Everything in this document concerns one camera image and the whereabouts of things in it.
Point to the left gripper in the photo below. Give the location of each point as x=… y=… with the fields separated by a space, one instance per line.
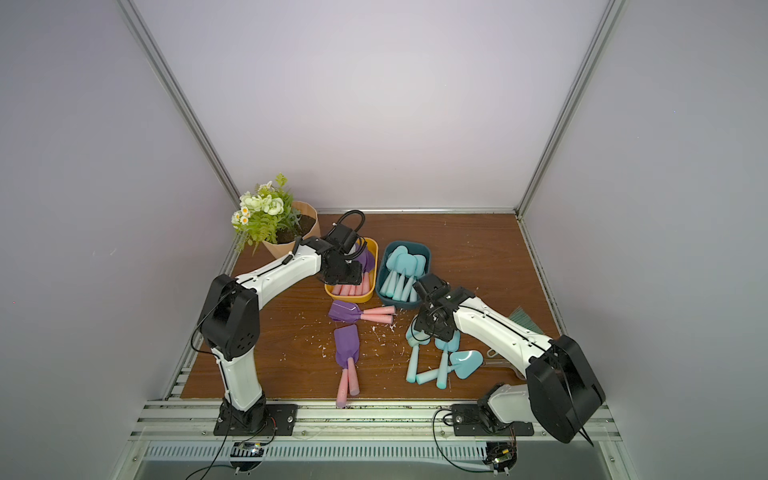
x=355 y=278

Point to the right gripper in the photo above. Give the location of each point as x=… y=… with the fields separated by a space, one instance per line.
x=432 y=321

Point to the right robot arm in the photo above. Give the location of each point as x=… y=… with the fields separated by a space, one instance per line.
x=563 y=389

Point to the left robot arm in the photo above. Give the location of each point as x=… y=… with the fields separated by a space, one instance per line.
x=230 y=319

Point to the dark teal storage box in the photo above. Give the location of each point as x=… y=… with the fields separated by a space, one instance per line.
x=413 y=248

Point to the yellow storage box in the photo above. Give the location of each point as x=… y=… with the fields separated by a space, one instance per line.
x=373 y=246

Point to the beige flower pot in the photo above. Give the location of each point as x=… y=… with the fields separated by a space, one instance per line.
x=301 y=223

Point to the green plant with white flowers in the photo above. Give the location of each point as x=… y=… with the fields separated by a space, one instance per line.
x=260 y=212

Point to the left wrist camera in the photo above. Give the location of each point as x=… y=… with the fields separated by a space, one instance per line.
x=345 y=237

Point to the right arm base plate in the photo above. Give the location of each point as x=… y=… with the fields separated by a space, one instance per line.
x=473 y=420

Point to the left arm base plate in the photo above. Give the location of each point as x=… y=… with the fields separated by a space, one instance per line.
x=260 y=420

